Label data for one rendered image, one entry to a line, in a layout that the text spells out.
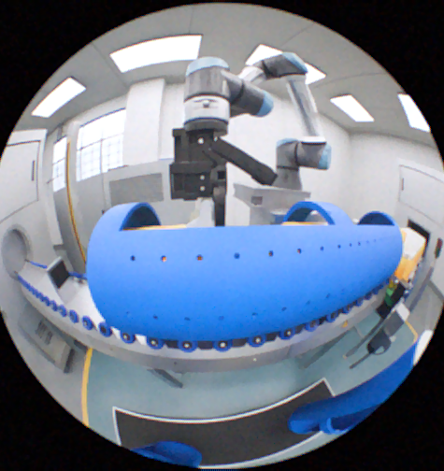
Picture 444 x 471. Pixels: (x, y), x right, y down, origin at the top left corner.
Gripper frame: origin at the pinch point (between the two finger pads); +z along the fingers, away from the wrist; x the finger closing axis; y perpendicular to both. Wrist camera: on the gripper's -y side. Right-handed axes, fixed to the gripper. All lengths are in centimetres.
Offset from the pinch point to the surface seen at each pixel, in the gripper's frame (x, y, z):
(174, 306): 13.0, 6.5, 2.0
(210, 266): 10.7, 1.8, -2.3
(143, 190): -130, 70, 1
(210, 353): 10.9, 3.1, 23.0
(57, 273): 1, 57, 10
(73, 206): -31, 72, -6
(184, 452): 72, 27, 99
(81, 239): -32, 72, 12
